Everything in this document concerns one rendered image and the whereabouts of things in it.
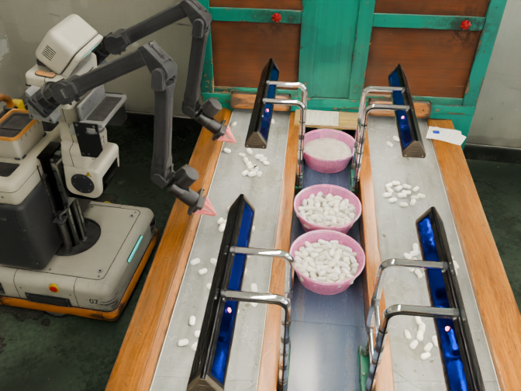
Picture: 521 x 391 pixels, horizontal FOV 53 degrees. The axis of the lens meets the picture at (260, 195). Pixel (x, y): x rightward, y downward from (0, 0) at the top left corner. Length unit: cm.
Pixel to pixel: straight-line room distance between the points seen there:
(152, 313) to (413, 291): 86
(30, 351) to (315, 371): 151
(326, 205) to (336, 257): 29
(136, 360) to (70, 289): 102
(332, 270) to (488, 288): 51
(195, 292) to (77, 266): 97
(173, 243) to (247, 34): 111
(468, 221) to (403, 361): 70
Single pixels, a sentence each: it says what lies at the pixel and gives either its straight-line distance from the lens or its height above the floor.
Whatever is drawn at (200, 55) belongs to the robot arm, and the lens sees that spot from 216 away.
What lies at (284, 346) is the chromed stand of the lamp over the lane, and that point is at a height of 95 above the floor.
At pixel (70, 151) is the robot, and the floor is 89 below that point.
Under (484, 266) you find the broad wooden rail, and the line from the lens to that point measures 197.
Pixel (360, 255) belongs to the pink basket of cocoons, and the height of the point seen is 75.
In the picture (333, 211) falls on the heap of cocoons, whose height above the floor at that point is 73.
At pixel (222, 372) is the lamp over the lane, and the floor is 107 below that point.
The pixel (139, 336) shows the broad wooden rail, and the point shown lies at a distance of 167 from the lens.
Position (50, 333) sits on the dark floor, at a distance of 278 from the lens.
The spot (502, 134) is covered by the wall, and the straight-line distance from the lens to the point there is 388.
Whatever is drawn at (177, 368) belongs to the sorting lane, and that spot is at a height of 74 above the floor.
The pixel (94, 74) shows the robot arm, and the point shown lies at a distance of 185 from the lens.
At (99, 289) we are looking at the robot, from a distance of 251.
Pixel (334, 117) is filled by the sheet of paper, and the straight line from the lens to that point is 261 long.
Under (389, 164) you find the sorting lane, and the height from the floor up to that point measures 74.
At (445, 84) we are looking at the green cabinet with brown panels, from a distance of 269.
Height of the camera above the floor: 208
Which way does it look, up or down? 39 degrees down
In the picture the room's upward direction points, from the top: straight up
